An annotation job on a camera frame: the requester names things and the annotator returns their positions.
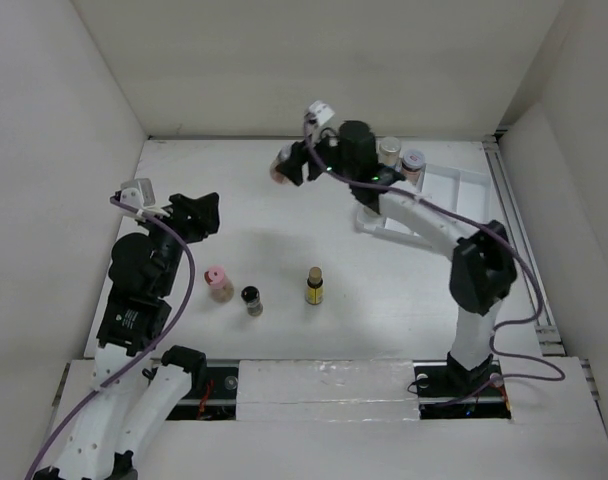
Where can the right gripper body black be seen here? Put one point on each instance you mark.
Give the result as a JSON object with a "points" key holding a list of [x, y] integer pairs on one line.
{"points": [[342, 167]]}

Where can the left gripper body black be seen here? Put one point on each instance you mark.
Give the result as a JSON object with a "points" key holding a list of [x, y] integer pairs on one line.
{"points": [[169, 242]]}

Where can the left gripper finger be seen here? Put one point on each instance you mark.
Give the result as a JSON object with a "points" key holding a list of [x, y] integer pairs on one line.
{"points": [[205, 205], [201, 224]]}

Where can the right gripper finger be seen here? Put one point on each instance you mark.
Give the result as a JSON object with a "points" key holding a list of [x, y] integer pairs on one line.
{"points": [[292, 167], [320, 162]]}

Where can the red label spice jar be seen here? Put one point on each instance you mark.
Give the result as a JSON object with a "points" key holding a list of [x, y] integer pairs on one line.
{"points": [[412, 164], [275, 175]]}

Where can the blue label silver lid jar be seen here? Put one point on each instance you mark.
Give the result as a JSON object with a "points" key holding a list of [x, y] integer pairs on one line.
{"points": [[389, 150]]}

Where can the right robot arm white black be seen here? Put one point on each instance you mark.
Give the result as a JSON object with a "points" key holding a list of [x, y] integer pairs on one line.
{"points": [[482, 261]]}

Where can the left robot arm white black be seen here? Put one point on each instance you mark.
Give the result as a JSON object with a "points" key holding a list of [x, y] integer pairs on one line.
{"points": [[153, 273]]}

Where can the pink lid spice bottle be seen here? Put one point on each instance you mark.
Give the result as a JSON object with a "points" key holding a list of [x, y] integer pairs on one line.
{"points": [[219, 284]]}

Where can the small black lid bottle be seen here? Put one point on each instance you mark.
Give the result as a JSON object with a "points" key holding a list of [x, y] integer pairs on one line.
{"points": [[251, 297]]}

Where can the yellow label cork bottle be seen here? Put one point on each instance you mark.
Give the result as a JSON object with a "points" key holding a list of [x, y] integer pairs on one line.
{"points": [[314, 286]]}

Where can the white divided organizer tray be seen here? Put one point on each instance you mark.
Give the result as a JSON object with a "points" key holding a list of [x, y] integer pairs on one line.
{"points": [[463, 192]]}

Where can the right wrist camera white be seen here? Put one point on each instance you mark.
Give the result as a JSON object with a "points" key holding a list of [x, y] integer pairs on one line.
{"points": [[318, 116]]}

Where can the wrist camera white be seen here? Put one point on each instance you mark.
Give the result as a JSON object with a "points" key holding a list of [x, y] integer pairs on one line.
{"points": [[318, 116], [135, 197]]}

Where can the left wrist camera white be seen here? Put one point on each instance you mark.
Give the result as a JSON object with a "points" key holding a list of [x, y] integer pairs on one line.
{"points": [[135, 197]]}

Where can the black mounting rail base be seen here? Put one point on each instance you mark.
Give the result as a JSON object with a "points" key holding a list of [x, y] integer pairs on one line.
{"points": [[334, 391]]}

